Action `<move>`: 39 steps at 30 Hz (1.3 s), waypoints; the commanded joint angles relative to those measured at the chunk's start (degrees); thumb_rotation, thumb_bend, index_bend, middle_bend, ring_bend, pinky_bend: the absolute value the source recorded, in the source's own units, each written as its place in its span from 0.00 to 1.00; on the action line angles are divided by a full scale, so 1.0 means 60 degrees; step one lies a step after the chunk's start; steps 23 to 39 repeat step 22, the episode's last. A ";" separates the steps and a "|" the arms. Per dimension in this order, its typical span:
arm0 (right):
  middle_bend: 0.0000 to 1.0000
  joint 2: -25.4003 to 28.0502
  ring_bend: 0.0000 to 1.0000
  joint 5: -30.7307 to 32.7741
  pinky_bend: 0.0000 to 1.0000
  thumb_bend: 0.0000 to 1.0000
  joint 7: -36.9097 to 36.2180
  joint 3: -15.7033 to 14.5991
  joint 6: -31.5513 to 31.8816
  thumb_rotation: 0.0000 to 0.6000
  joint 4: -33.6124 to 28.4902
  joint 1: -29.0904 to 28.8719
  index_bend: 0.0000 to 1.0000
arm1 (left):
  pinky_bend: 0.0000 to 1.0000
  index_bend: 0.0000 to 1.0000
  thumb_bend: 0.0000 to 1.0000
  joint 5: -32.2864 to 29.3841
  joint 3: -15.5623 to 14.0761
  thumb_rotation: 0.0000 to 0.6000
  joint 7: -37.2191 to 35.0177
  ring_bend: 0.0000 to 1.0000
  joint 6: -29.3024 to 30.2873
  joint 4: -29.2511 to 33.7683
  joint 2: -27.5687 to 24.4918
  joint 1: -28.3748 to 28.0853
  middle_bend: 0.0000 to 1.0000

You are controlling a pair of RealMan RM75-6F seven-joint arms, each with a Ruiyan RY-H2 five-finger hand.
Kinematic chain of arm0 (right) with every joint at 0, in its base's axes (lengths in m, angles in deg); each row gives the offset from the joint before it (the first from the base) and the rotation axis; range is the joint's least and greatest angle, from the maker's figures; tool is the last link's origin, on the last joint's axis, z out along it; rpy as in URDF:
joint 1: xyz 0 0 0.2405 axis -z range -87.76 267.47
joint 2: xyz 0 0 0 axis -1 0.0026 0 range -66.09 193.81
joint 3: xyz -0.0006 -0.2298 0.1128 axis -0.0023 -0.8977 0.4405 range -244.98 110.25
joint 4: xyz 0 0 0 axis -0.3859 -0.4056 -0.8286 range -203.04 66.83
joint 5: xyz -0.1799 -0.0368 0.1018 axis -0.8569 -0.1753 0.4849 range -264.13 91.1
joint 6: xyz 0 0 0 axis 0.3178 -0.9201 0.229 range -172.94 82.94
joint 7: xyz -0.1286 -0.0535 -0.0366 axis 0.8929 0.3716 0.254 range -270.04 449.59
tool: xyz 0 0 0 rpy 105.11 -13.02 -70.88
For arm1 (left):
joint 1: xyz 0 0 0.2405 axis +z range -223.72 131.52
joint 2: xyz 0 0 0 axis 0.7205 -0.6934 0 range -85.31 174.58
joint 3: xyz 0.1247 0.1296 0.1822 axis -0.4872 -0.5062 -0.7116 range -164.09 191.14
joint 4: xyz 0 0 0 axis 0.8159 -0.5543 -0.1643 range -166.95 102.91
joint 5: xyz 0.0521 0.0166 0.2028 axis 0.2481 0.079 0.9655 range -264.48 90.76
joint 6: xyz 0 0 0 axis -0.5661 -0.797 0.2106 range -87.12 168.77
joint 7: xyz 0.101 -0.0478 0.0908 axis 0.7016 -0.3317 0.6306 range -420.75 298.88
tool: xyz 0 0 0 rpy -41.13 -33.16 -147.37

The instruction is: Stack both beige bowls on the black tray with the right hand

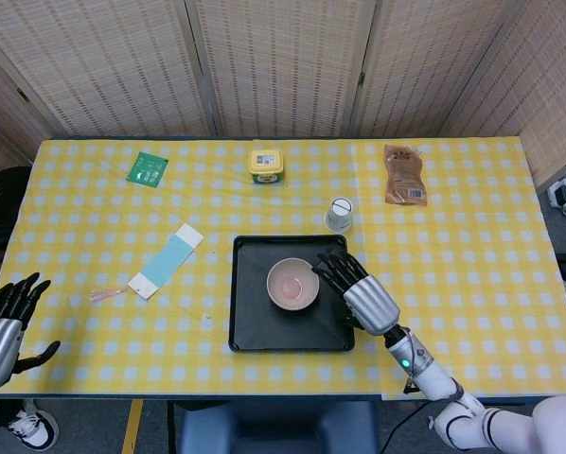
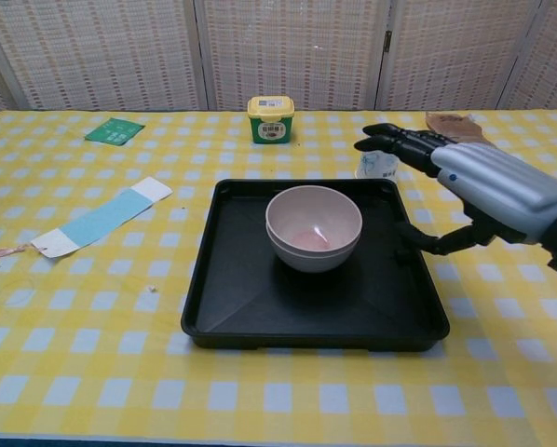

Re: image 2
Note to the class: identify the yellow checkered tablecloth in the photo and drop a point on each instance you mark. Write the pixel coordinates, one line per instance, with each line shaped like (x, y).
(120, 372)

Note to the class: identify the black square plastic tray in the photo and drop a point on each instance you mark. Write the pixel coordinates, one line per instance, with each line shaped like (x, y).
(241, 302)

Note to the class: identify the blue and white paper bookmark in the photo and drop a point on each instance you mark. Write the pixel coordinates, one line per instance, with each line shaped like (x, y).
(101, 219)

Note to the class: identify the green flat packet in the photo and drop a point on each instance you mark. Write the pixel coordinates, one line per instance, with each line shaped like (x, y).
(114, 131)

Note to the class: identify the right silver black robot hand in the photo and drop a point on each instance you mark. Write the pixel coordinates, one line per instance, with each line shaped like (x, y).
(497, 186)

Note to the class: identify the green tub with yellow lid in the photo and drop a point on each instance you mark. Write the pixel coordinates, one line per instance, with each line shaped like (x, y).
(271, 125)

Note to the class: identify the white woven folding screen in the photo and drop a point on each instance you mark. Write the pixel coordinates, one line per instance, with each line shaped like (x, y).
(288, 51)

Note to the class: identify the white blue paper cup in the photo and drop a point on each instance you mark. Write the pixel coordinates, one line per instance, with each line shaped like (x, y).
(376, 166)

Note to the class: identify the beige plastic bowl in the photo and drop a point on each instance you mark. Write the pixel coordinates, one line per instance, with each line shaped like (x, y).
(306, 219)
(313, 263)

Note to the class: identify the brown snack package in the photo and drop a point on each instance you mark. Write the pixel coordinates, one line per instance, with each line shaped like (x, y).
(446, 122)

